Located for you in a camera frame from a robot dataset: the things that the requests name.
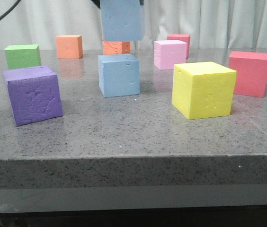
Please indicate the light blue cube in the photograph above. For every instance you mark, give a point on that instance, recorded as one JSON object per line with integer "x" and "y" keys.
{"x": 122, "y": 20}
{"x": 119, "y": 75}

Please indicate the dented orange foam cube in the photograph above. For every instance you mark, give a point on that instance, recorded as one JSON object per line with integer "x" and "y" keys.
{"x": 114, "y": 47}

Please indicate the purple foam cube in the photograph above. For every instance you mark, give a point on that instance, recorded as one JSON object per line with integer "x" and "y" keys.
{"x": 33, "y": 93}

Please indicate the small far red cube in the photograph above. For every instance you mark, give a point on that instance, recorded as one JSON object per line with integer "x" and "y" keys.
{"x": 182, "y": 37}

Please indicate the green foam cube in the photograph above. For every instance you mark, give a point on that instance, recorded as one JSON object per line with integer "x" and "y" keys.
{"x": 22, "y": 56}

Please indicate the large red foam cube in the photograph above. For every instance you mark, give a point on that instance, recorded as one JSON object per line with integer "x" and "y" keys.
{"x": 251, "y": 70}

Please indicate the pink foam cube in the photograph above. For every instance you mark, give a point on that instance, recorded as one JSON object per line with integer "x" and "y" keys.
{"x": 169, "y": 52}

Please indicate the smooth orange foam cube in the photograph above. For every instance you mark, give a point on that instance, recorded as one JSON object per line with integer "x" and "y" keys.
{"x": 69, "y": 46}

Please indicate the yellow foam cube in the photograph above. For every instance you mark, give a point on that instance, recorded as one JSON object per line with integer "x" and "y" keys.
{"x": 203, "y": 89}

